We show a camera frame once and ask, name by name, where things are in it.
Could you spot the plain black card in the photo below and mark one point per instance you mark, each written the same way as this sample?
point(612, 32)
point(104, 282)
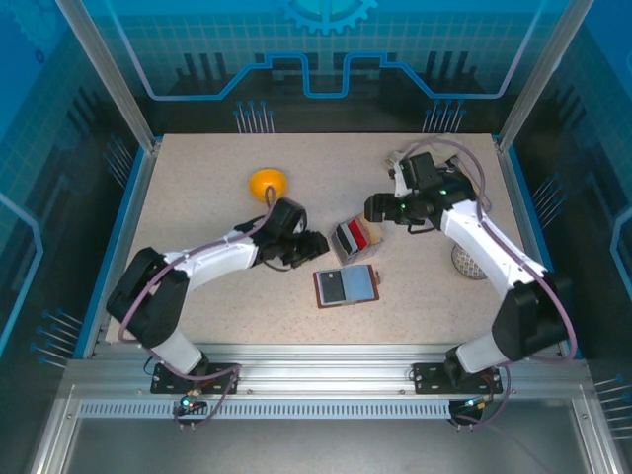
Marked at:
point(332, 286)

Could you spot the clear plastic card box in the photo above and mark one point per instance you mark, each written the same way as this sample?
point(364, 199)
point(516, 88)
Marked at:
point(358, 254)

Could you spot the brown leather card holder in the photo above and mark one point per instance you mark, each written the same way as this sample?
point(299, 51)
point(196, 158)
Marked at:
point(358, 284)

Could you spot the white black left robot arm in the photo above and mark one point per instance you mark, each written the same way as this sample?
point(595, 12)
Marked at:
point(217, 259)

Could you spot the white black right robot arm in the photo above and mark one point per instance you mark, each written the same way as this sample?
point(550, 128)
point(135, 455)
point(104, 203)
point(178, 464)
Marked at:
point(474, 232)

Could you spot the tan card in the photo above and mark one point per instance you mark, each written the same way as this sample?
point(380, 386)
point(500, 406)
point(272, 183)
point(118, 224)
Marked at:
point(374, 229)

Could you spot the red card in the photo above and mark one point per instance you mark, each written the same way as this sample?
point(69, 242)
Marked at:
point(359, 232)

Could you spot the grey card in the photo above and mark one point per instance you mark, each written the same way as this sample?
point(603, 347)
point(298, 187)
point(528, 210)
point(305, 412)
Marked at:
point(351, 237)

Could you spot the yellow bowl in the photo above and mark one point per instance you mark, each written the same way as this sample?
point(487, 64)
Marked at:
point(264, 180)

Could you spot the patterned ball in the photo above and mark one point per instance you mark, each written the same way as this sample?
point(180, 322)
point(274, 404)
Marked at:
point(466, 261)

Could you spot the small led circuit board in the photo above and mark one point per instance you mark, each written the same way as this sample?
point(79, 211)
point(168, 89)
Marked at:
point(476, 402)
point(187, 402)

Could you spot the aluminium front rail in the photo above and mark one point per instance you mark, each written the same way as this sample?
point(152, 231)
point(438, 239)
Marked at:
point(321, 368)

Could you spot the aluminium side rail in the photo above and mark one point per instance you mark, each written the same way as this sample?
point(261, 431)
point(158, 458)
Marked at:
point(123, 237)
point(538, 237)

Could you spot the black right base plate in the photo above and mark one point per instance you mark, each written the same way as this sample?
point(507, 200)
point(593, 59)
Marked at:
point(429, 377)

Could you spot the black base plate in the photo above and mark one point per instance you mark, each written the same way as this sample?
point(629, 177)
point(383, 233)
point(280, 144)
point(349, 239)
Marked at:
point(429, 377)
point(168, 380)

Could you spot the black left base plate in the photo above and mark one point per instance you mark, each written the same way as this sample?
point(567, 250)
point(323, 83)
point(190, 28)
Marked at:
point(168, 380)

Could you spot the aluminium frame post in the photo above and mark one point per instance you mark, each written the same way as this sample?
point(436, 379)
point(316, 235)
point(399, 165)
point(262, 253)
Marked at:
point(113, 74)
point(543, 74)

